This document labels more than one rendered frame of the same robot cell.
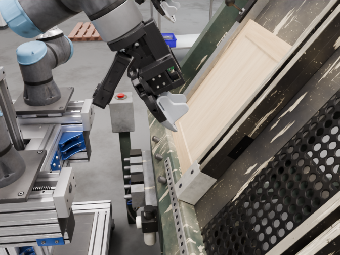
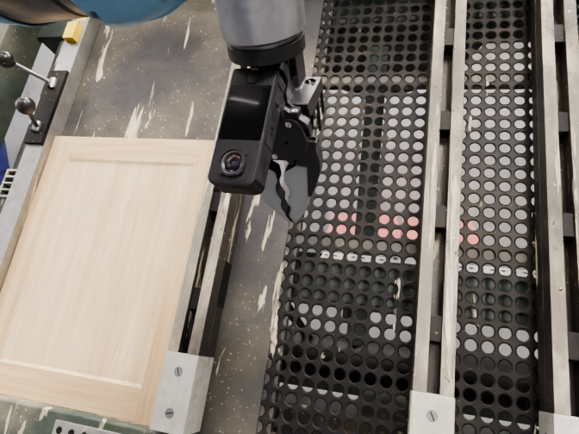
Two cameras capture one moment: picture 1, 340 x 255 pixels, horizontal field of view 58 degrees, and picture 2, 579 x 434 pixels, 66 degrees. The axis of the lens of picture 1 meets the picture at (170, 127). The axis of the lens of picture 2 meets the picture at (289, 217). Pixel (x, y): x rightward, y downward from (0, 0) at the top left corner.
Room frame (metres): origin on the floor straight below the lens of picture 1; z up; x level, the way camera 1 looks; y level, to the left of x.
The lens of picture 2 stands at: (0.32, 0.46, 1.45)
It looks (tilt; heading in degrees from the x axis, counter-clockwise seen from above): 15 degrees down; 292
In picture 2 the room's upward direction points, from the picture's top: straight up
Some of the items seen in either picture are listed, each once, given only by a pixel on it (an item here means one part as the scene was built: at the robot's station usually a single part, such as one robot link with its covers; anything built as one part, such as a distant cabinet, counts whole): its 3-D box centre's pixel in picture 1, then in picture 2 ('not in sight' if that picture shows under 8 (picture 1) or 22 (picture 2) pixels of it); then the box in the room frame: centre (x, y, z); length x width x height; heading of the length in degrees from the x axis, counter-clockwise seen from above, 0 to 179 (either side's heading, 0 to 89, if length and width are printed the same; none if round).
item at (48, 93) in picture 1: (40, 87); not in sight; (1.19, 0.55, 1.09); 0.15 x 0.15 x 0.10
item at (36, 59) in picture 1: (35, 60); not in sight; (1.19, 0.55, 1.20); 0.13 x 0.12 x 0.14; 161
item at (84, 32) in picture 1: (91, 31); not in sight; (6.07, 1.53, 0.05); 1.12 x 0.75 x 0.10; 2
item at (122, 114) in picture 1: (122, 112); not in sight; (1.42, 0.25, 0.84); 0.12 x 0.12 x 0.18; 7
